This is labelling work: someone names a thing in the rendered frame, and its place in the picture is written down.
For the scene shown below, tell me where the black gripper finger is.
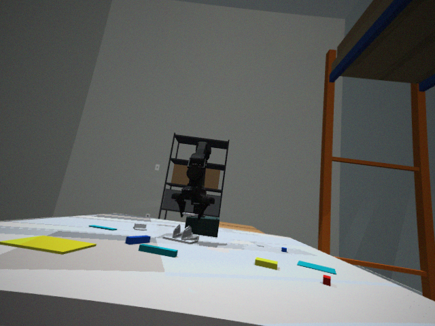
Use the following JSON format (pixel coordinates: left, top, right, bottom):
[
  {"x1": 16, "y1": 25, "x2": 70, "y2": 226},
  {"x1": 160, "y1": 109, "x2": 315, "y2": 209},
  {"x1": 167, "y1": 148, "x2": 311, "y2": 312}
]
[
  {"x1": 198, "y1": 203, "x2": 210, "y2": 220},
  {"x1": 175, "y1": 200, "x2": 186, "y2": 217}
]

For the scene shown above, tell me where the blue rectangular block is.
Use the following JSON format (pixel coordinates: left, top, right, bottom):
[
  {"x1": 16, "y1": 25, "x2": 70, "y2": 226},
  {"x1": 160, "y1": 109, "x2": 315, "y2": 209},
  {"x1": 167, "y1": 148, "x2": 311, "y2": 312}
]
[{"x1": 126, "y1": 236, "x2": 150, "y2": 245}]

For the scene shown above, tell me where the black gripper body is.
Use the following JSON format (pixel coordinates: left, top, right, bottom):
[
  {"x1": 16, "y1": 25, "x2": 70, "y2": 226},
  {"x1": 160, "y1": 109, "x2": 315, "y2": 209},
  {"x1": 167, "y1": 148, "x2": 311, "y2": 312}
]
[{"x1": 171, "y1": 182, "x2": 215, "y2": 204}]

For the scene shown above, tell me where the small red block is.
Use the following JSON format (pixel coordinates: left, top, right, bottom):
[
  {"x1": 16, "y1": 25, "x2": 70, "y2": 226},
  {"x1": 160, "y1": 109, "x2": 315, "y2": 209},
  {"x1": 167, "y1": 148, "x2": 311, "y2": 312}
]
[{"x1": 323, "y1": 275, "x2": 331, "y2": 287}]

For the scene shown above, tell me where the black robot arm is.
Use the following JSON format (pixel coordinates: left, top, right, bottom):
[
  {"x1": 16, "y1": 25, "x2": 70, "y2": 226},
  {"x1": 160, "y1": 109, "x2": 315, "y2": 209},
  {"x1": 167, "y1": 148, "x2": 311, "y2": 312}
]
[{"x1": 181, "y1": 141, "x2": 211, "y2": 214}]

